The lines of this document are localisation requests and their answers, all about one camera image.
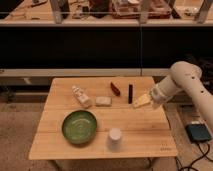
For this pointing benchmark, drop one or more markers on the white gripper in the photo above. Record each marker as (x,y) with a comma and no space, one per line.
(156,96)

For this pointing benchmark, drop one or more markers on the green ceramic bowl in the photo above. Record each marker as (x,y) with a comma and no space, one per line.
(79,127)

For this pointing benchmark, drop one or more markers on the wooden table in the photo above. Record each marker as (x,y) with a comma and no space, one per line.
(145,130)

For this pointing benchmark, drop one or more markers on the white rectangular sponge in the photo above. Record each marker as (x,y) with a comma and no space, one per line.
(103,101)

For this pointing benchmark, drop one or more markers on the metal shelf rack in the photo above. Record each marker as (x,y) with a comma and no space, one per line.
(47,38)

